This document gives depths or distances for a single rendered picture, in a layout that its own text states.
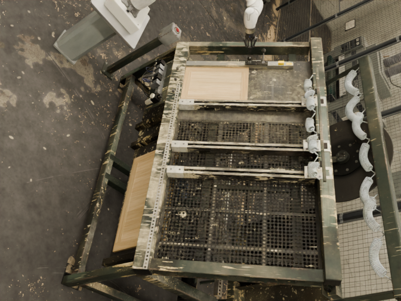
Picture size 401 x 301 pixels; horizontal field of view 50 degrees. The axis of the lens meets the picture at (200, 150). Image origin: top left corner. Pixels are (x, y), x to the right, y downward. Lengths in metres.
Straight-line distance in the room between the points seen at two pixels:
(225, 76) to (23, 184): 1.88
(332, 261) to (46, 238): 2.09
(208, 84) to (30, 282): 2.10
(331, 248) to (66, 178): 2.17
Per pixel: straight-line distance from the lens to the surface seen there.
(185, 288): 3.35
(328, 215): 3.01
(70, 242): 3.68
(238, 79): 3.82
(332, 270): 2.85
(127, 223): 3.60
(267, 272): 2.85
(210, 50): 4.14
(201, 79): 3.85
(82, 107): 4.14
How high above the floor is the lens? 2.93
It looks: 34 degrees down
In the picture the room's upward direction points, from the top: 70 degrees clockwise
